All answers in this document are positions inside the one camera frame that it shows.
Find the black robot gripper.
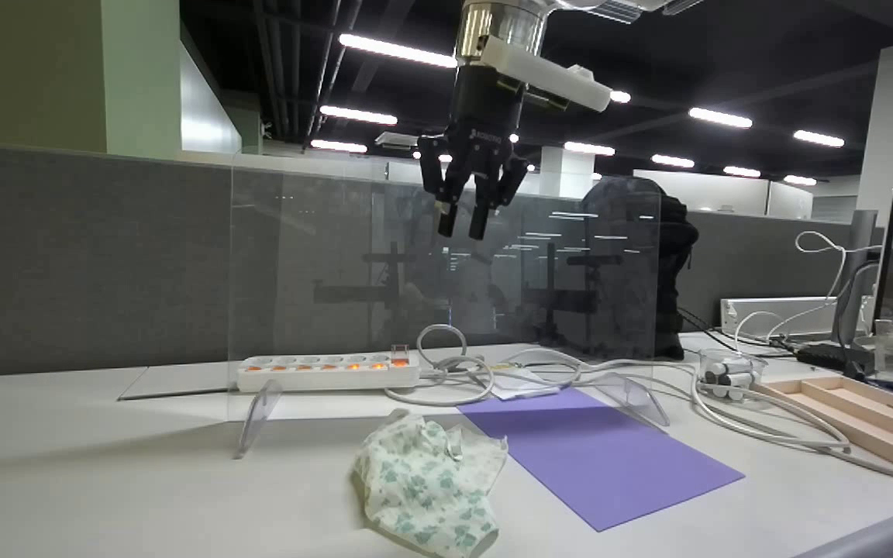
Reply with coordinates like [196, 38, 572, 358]
[418, 65, 530, 245]

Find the white green patterned cloth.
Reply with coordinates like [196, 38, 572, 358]
[349, 409, 511, 558]

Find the robot arm wrist link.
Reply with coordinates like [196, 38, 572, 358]
[460, 0, 706, 48]

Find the clear glass barrier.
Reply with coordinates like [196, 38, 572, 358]
[222, 164, 679, 464]

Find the person in dark clothes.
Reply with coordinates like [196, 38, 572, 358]
[578, 173, 702, 361]

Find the small white paper piece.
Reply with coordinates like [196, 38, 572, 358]
[486, 368, 566, 403]

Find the white power strip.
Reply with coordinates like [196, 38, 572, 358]
[233, 350, 426, 396]

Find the purple paper sheet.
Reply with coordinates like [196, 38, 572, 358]
[456, 384, 749, 535]

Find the white plug adapter cluster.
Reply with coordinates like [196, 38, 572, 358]
[696, 353, 762, 406]

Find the white flat box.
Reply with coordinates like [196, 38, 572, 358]
[716, 293, 844, 345]

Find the gray office partition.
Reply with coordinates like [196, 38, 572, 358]
[0, 136, 883, 381]

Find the wooden tray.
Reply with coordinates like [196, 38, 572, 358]
[757, 372, 893, 474]

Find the green building pillar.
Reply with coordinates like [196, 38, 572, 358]
[0, 0, 183, 158]

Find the white looped power cord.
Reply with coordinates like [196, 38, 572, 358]
[383, 319, 574, 409]

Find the thin white monitor cable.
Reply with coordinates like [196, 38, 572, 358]
[791, 226, 883, 324]

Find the thick white cable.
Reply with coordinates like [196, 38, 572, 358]
[568, 353, 893, 490]

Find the gray rounded rail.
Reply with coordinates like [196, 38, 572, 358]
[795, 510, 893, 558]

